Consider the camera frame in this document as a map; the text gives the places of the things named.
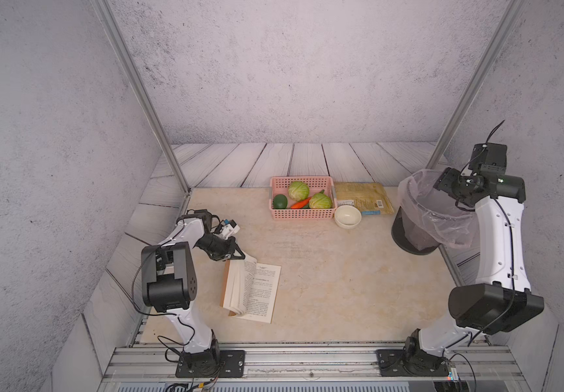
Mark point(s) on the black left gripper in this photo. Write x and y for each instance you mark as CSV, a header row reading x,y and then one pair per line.
x,y
231,246

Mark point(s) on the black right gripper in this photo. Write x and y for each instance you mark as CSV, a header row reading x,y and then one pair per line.
x,y
446,180

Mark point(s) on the dark cover paperback book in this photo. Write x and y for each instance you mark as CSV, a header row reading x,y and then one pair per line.
x,y
250,289

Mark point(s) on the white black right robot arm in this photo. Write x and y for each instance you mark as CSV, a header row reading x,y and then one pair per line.
x,y
500,300

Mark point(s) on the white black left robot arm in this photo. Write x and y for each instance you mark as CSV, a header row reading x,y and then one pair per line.
x,y
168,275

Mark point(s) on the black bin with pink bag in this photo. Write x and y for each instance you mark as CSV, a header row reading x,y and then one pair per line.
x,y
428,218

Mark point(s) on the dark green avocado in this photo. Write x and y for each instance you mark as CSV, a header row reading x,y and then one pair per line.
x,y
280,201

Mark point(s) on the pink plastic perforated basket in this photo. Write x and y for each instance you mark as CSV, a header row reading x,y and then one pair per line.
x,y
280,184

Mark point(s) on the orange carrot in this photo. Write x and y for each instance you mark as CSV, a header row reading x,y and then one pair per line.
x,y
305,204

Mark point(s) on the yellow noodle packet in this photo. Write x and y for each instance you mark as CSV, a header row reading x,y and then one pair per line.
x,y
368,198

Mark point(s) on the upper green cabbage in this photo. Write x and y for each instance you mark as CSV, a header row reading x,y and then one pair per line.
x,y
298,191

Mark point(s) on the green cabbage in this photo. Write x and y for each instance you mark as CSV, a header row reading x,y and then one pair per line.
x,y
298,191
320,201

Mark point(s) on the right green cabbage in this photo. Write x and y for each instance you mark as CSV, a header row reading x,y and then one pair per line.
x,y
320,201

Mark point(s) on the cream ceramic bowl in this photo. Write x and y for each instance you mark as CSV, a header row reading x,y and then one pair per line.
x,y
347,217

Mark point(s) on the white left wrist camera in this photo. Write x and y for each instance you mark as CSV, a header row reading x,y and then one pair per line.
x,y
227,229

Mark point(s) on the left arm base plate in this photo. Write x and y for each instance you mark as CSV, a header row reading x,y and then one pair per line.
x,y
211,364

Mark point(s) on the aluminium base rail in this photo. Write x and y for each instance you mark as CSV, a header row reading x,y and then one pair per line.
x,y
322,367

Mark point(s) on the right aluminium frame post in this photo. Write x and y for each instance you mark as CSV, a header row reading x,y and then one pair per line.
x,y
490,54

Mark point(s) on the aluminium frame post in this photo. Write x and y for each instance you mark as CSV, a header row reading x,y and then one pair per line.
x,y
490,54
119,46

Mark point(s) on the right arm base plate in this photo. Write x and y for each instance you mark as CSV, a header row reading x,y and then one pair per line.
x,y
401,363

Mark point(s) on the left aluminium frame post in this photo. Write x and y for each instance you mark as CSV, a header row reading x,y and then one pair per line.
x,y
119,46

